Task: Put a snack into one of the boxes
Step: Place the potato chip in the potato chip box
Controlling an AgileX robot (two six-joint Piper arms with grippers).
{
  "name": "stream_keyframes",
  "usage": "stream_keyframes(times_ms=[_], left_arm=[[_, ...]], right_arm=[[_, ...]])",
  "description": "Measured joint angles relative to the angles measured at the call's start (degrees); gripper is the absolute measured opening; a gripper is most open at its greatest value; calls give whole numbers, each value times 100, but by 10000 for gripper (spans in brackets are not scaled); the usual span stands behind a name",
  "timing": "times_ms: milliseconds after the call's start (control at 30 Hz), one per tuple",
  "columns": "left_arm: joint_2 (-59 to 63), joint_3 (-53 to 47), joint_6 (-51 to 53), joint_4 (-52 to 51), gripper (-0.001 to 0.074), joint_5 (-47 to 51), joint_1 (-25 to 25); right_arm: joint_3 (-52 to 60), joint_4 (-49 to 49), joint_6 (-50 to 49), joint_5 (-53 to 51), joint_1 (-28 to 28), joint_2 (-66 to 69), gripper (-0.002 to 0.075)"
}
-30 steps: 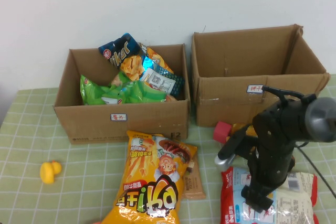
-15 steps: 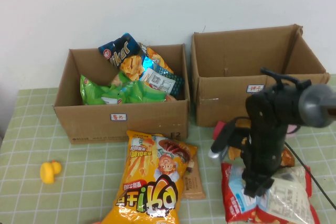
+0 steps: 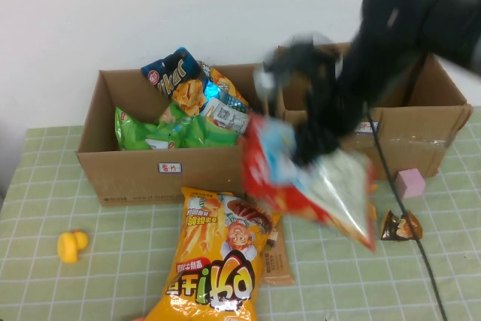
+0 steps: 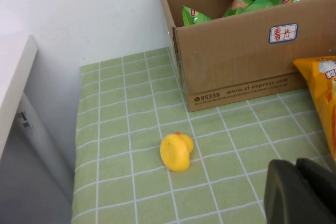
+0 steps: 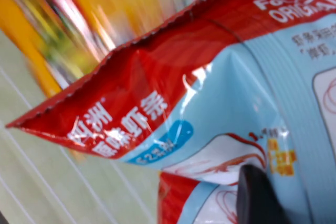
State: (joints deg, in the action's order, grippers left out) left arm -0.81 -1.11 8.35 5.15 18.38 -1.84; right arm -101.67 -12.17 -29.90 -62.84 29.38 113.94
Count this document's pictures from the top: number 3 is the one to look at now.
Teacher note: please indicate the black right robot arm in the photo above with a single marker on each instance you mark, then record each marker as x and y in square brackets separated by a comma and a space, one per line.
[394, 16]

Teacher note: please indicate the green checkered tablecloth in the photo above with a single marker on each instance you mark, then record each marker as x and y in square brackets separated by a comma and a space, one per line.
[37, 291]

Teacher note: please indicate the blue dotted snack bag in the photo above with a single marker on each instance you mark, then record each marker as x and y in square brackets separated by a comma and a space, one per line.
[225, 118]

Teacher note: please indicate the orange and blue chip bag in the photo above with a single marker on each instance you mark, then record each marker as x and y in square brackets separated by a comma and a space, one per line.
[225, 84]

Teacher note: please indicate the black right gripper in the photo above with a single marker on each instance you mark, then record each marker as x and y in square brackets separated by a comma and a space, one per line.
[315, 140]

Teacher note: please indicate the light pink cube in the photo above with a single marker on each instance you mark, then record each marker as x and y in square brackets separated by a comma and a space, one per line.
[411, 183]

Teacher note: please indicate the yellow rubber duck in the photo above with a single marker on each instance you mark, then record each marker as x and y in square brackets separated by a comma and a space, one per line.
[71, 247]

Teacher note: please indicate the white handwritten label sticker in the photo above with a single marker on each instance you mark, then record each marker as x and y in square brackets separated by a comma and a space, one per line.
[169, 168]
[363, 127]

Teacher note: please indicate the taped cardboard box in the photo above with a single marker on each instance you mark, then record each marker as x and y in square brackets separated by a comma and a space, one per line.
[413, 155]

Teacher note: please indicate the large yellow chip bag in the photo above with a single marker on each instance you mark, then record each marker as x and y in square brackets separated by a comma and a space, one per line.
[210, 246]

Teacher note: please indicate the dark blue chip bag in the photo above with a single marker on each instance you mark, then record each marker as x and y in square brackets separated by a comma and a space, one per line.
[169, 73]

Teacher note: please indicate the cardboard box printed F2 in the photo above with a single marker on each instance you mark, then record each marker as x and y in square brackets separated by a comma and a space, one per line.
[127, 182]

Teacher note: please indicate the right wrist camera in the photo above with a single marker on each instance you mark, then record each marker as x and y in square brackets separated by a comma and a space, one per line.
[293, 58]

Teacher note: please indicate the red white shrimp chip bag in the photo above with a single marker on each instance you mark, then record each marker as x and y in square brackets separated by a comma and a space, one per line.
[270, 182]

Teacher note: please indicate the black orange triangular snack packet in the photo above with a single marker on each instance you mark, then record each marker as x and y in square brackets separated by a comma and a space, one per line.
[394, 229]

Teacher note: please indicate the brown flat cracker packet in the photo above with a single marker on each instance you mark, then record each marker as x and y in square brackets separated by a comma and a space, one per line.
[278, 268]

